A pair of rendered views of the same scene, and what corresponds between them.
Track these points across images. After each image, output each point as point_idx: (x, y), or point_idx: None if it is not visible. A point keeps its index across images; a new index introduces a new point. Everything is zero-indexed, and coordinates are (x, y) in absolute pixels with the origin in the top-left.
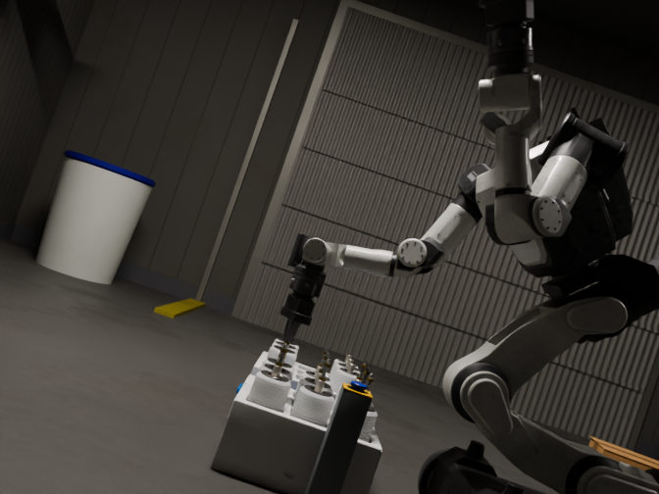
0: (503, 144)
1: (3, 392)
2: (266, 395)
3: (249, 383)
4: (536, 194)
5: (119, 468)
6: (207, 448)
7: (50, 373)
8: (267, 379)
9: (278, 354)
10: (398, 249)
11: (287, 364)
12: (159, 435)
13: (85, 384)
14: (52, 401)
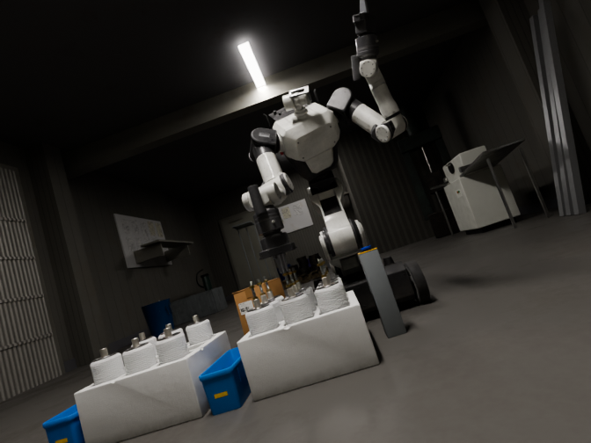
0: (388, 91)
1: None
2: (346, 294)
3: (281, 327)
4: (383, 118)
5: (467, 365)
6: (331, 382)
7: None
8: (340, 284)
9: (180, 338)
10: (286, 180)
11: (253, 308)
12: (342, 398)
13: None
14: None
